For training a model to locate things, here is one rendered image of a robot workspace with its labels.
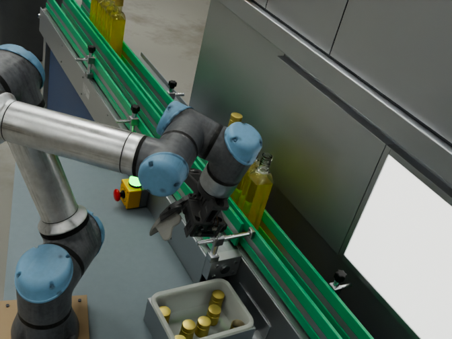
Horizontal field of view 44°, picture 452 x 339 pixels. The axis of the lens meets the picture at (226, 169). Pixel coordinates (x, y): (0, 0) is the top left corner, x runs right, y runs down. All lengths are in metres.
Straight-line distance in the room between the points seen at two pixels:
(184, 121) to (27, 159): 0.37
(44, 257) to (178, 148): 0.45
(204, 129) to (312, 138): 0.53
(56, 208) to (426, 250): 0.81
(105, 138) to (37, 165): 0.30
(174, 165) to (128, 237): 0.81
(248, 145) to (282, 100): 0.60
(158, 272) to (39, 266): 0.46
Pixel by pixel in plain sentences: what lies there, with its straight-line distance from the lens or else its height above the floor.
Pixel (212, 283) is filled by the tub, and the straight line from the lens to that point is 1.51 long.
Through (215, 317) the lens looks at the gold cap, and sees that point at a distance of 1.48.
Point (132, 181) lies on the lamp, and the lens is 1.79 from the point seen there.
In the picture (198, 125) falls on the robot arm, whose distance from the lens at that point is 1.05.
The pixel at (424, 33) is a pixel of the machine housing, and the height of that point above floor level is 1.57.
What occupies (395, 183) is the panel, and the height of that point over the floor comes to 1.25.
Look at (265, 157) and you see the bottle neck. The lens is 1.48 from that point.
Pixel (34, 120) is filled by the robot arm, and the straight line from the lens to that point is 1.03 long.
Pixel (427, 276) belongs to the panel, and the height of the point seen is 1.13.
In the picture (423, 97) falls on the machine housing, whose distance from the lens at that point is 1.30.
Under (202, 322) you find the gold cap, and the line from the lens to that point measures 1.44.
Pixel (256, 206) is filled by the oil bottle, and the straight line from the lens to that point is 1.55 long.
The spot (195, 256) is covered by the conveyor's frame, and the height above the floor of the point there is 0.83.
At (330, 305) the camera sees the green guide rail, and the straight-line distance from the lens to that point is 1.44.
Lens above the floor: 1.88
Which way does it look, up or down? 32 degrees down
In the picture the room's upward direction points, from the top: 15 degrees clockwise
